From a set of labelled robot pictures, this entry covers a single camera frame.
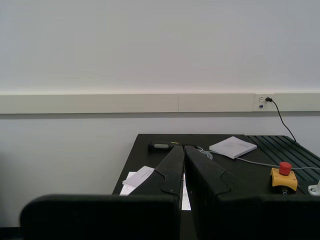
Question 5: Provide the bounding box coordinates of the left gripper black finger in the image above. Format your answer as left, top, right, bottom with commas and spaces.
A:
19, 145, 185, 240
184, 145, 320, 240

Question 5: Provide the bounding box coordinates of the white robot arm with base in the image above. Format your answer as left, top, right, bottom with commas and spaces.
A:
307, 178, 320, 197

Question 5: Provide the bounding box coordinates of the white paper sheet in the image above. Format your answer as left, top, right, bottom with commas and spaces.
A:
119, 171, 192, 211

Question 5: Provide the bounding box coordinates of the small white paper card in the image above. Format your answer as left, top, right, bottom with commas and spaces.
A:
122, 165, 156, 188

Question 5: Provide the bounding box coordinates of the white flat box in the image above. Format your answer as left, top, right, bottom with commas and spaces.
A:
209, 136, 258, 160

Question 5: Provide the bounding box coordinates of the yellow red emergency stop button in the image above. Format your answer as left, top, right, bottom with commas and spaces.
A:
269, 161, 299, 196

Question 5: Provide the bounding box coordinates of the grey cable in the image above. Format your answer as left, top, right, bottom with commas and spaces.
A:
196, 147, 320, 172

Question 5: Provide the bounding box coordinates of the black tool with grey handle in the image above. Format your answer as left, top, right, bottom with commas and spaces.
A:
147, 140, 201, 152

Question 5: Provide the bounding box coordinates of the black aluminium extrusion table frame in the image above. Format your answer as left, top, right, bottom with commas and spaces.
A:
246, 134, 320, 195

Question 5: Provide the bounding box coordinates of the black power cable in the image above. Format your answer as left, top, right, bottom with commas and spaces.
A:
265, 97, 297, 143

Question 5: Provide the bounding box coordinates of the white wall outlet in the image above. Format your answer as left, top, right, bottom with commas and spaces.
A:
254, 93, 275, 112

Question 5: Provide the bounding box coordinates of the beige wall cable trunking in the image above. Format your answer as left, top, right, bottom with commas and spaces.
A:
0, 92, 320, 115

